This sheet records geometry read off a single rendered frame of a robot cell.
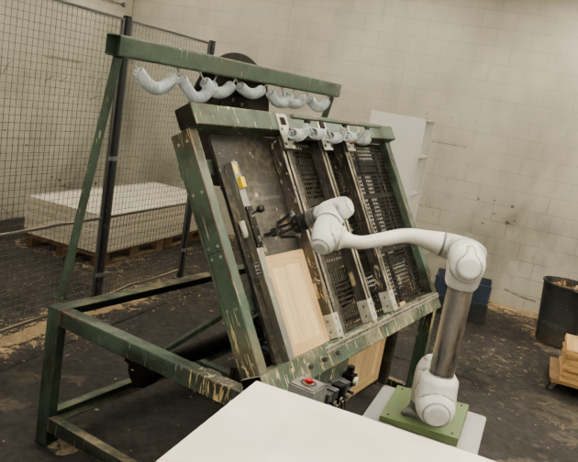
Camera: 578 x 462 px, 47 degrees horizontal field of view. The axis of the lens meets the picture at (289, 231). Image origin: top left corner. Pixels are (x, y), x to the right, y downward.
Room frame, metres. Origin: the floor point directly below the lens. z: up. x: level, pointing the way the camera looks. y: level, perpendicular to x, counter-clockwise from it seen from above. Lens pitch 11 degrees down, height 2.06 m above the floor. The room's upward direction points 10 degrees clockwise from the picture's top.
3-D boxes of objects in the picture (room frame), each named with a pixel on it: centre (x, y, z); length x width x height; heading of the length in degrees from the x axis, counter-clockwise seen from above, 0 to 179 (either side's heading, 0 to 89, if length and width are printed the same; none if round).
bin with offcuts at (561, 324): (6.71, -2.97, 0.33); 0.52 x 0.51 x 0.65; 160
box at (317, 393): (2.53, -0.18, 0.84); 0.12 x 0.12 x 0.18; 60
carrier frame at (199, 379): (3.85, 0.03, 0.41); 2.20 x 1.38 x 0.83; 150
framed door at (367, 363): (3.93, -0.55, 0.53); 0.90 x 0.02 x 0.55; 150
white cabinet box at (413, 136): (7.22, -1.01, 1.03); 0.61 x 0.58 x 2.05; 160
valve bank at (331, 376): (2.94, -0.35, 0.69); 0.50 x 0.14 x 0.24; 150
